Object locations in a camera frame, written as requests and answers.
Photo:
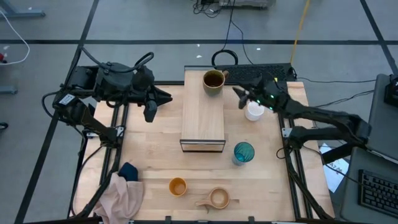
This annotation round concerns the black aluminium table frame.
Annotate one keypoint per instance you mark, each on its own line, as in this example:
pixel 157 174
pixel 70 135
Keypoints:
pixel 174 83

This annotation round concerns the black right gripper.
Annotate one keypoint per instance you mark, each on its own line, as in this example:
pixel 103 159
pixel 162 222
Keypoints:
pixel 267 93

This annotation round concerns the dark blue cloth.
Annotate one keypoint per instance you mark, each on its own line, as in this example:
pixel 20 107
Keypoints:
pixel 128 171

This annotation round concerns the grey cart base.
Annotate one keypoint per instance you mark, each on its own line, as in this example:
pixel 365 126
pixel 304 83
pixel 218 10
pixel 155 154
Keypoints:
pixel 248 3

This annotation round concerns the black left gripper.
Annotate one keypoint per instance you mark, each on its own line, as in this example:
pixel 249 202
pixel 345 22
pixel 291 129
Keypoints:
pixel 150 109

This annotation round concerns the olive brown ceramic mug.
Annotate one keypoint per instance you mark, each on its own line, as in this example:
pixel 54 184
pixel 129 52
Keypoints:
pixel 214 82

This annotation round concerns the black frame clamp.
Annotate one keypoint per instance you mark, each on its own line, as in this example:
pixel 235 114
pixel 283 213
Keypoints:
pixel 168 219
pixel 251 219

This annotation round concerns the black perforated metal box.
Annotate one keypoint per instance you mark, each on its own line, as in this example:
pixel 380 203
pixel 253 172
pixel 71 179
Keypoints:
pixel 242 70

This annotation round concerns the wooden shelf with black frame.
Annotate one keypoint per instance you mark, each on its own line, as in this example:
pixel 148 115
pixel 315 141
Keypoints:
pixel 202 118

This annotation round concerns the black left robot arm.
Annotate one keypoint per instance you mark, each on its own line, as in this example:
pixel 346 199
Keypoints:
pixel 115 77

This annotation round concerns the orange plastic cup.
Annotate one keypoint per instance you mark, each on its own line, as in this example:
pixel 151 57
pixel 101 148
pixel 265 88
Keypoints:
pixel 178 186

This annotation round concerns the black device on desk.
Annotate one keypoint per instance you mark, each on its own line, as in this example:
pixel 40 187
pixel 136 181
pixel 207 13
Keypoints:
pixel 392 91

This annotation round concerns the grey raised desk panel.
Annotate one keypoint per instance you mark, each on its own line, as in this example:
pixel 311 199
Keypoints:
pixel 382 124

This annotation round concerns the pink cloth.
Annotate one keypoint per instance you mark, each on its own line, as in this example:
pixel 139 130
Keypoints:
pixel 119 199

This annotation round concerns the grey table foot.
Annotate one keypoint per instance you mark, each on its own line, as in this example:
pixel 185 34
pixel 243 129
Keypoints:
pixel 21 13

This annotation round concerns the white paper sheet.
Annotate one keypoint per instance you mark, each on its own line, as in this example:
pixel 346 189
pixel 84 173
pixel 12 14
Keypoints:
pixel 337 174

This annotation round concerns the white ceramic mug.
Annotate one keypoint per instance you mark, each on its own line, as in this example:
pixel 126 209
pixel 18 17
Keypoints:
pixel 254 113

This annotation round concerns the grey side desk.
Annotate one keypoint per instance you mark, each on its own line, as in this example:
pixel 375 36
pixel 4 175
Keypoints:
pixel 351 186

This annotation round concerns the teal ribbed glass tumbler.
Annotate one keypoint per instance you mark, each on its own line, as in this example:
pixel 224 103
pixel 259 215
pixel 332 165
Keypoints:
pixel 243 153

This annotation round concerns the black computer keyboard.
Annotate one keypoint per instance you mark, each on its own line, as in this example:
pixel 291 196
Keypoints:
pixel 379 193

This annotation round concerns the small red object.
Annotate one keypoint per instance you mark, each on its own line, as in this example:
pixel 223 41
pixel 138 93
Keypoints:
pixel 2 58

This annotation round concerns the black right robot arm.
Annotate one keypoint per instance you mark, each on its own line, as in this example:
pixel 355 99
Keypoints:
pixel 326 116

